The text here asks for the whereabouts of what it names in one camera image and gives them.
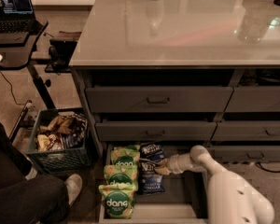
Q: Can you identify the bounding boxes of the white shoe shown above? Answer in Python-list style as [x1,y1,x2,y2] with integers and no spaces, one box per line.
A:
[64,174,83,205]

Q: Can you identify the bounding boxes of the dark plastic snack crate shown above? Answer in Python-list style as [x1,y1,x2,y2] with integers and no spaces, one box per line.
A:
[25,107,91,173]

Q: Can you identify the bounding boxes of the dark box beside counter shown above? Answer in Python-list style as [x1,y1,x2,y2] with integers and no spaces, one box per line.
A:
[45,31,81,73]

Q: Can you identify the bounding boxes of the middle right drawer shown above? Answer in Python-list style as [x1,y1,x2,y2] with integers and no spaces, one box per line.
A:
[212,121,280,141]

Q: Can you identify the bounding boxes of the top right drawer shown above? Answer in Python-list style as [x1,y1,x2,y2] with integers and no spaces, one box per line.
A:
[226,86,280,112]

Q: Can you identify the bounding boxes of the open laptop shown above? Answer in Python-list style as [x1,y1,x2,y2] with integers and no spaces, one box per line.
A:
[0,0,35,33]

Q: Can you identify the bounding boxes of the snack wrappers in crate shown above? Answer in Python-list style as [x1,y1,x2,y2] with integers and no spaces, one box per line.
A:
[36,113,87,152]

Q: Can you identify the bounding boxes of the bottom right drawer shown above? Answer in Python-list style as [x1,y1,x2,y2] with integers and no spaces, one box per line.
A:
[207,146,280,162]

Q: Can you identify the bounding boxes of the black floor cable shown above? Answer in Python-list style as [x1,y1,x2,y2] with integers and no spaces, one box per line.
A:
[255,161,280,174]

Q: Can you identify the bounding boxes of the front green Dang bag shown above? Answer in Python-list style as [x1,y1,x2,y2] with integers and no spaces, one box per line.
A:
[99,183,136,218]

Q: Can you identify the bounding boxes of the black side desk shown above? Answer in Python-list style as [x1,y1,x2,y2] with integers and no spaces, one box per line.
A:
[0,21,55,109]

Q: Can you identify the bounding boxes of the rear green Dang bag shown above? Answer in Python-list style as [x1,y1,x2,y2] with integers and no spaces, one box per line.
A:
[111,145,140,166]

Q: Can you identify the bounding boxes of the middle green Dang bag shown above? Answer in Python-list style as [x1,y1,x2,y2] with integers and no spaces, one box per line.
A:
[104,165,138,188]

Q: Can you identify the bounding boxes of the person's leg dark trousers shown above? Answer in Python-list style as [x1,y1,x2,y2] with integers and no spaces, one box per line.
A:
[0,123,70,224]

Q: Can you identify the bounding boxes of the top left drawer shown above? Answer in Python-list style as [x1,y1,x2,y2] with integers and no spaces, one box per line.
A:
[85,86,232,113]

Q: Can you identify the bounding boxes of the grey cabinet with counter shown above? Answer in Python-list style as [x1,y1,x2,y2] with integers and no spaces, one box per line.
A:
[70,0,280,224]

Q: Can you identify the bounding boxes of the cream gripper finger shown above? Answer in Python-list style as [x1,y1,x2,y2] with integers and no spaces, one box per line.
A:
[154,166,170,175]
[140,158,165,166]

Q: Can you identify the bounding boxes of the open bottom left drawer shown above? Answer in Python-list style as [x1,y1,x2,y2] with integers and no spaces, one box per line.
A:
[99,144,207,224]

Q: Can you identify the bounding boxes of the middle left drawer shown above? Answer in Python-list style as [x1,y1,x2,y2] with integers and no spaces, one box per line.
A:
[95,113,217,141]

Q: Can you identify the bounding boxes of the blue kettle chip bag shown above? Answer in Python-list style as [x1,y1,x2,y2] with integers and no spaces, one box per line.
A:
[138,161,165,195]
[140,144,166,162]

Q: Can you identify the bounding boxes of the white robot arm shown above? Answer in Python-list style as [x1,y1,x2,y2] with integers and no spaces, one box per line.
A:
[141,145,275,224]

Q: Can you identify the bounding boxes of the green dang bag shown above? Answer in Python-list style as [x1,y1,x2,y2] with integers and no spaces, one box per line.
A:
[104,165,138,188]
[111,145,140,166]
[99,183,136,218]

